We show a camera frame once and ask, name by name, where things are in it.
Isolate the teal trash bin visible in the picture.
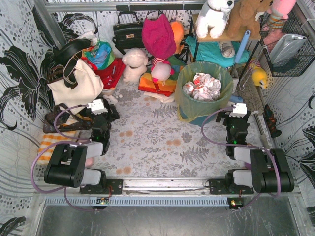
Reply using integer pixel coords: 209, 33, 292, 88
179, 61, 233, 126

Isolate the yellow trash bag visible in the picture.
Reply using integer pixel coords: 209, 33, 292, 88
174, 61, 234, 123

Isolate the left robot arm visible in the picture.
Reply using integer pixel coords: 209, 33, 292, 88
44, 98, 120, 194

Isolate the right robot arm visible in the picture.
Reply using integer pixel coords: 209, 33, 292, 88
210, 109, 295, 194

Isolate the crumpled paper trash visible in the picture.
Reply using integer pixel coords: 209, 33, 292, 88
182, 73, 221, 102

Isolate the cream canvas tote bag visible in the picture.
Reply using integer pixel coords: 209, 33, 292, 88
48, 59, 104, 107

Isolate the brown patterned bag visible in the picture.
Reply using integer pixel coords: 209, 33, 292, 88
43, 103, 92, 134

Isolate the colorful printed bag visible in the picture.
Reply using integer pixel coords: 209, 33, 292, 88
81, 41, 115, 70

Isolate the magenta cloth bag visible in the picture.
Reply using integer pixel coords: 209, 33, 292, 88
141, 14, 176, 59

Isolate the red cloth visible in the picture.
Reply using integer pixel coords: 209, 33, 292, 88
94, 58, 126, 89

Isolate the yellow plush duck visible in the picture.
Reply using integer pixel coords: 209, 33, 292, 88
249, 60, 268, 89

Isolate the rainbow striped cloth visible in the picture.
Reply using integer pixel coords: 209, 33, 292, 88
138, 73, 178, 97

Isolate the cream plush lamb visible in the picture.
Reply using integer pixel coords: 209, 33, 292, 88
122, 48, 148, 83

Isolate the teal folded cloth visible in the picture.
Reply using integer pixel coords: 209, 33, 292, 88
185, 36, 250, 67

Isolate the orange checkered towel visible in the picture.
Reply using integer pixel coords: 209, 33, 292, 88
37, 133, 75, 165

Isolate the wooden shelf rack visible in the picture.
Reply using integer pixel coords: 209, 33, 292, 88
188, 13, 261, 64

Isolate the black leather handbag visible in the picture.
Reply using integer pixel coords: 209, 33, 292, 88
112, 11, 145, 54

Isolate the silver foil pouch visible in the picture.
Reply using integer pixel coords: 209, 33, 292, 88
269, 34, 307, 64

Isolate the orange plush toy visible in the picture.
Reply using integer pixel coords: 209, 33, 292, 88
170, 21, 184, 54

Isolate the white plush dog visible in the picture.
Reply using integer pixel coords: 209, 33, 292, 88
196, 0, 235, 39

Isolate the brown teddy bear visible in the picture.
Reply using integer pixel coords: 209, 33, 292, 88
227, 0, 273, 38

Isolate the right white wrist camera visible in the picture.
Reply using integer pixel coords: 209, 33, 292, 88
229, 103, 248, 118

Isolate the blue handled mop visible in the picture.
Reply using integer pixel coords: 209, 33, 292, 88
230, 30, 251, 93

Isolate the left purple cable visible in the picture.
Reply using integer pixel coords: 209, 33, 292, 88
31, 104, 99, 211

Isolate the purple cable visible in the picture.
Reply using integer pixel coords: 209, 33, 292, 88
201, 107, 281, 211
31, 104, 99, 211

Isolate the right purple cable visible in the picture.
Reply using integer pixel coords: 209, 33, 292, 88
201, 107, 281, 211

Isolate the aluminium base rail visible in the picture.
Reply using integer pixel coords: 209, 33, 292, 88
36, 176, 301, 207

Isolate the black wire basket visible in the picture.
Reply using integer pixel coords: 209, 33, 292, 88
260, 12, 315, 77

